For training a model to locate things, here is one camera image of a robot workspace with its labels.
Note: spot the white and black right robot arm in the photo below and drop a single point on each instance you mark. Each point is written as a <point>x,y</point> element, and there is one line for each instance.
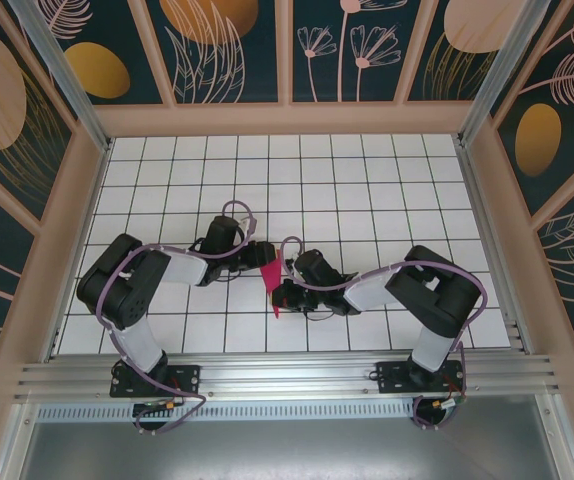
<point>432,295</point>

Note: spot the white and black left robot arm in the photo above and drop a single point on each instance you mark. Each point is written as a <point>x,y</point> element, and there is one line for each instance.
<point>132,300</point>

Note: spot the grey metal sheet panel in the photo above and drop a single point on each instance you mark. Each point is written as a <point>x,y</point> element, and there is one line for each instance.
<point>287,450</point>

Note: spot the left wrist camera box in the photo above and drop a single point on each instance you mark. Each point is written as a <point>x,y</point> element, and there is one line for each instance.
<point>248,225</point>

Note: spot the aluminium mounting rail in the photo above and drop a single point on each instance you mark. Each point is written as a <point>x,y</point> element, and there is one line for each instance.
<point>287,375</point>

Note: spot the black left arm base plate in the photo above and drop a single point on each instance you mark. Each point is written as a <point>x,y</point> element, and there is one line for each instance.
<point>182,375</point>

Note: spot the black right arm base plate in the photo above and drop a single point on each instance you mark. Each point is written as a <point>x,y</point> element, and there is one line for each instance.
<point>392,380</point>

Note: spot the aluminium frame post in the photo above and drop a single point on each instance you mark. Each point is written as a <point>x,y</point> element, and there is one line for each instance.
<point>495,75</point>
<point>66,75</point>

